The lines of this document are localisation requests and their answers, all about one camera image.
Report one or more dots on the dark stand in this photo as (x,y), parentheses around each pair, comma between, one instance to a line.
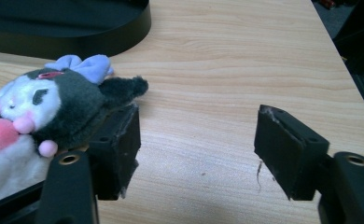
(362,49)

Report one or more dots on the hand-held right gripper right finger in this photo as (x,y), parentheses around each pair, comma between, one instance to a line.
(290,152)

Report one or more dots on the black and white plush toy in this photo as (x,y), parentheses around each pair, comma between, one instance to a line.
(46,109)

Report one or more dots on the black round tray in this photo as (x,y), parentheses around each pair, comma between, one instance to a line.
(68,28)

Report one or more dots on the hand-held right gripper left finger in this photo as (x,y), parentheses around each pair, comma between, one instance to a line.
(114,149)

